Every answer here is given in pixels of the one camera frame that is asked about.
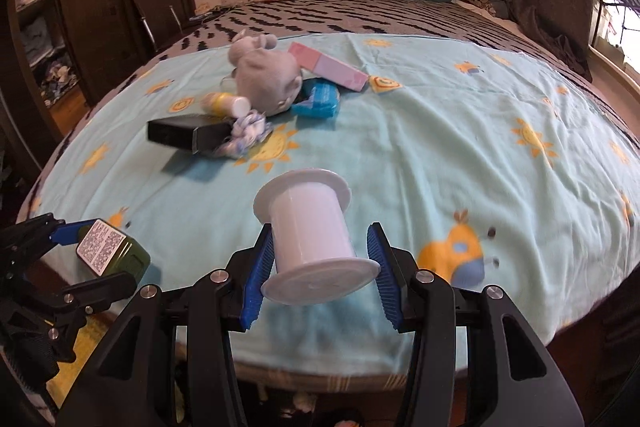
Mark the dark chair with metal legs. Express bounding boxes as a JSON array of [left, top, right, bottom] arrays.
[[122, 0, 182, 54]]

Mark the yellow fluffy rug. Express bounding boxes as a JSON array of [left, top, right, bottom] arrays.
[[46, 307, 123, 410]]

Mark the yellow bottle with white cap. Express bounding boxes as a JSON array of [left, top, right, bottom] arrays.
[[201, 92, 251, 118]]

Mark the pale crumpled cloth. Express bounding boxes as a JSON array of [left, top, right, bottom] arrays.
[[292, 392, 319, 414]]

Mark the stack of folded clothes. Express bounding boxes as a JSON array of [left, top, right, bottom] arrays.
[[12, 0, 82, 108]]

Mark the light blue printed blanket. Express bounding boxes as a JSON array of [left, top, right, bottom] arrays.
[[37, 32, 640, 380]]

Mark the pink box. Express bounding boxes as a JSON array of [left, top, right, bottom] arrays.
[[287, 42, 370, 92]]

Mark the black box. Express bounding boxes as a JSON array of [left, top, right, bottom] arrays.
[[146, 114, 236, 155]]

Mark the clutter on bedside table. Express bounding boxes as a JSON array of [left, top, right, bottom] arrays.
[[191, 0, 237, 22]]

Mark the green bottle with white label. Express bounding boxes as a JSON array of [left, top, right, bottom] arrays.
[[76, 218, 152, 280]]

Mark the blue packet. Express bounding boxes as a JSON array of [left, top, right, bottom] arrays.
[[291, 78, 342, 119]]

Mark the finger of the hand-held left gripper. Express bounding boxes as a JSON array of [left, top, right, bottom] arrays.
[[60, 271, 137, 314], [0, 213, 98, 278]]

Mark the white plastic spool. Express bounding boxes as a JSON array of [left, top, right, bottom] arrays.
[[252, 168, 382, 306]]

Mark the grey plush toy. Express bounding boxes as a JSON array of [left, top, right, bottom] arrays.
[[227, 32, 306, 116]]

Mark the grey zigzag bedspread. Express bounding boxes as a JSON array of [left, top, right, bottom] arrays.
[[17, 0, 631, 228]]

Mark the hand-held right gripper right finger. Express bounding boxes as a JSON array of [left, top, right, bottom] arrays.
[[366, 222, 586, 427]]

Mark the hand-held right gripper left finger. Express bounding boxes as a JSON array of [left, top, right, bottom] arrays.
[[55, 223, 276, 427]]

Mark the blue and white cloth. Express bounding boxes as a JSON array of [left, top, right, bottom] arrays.
[[215, 109, 273, 158]]

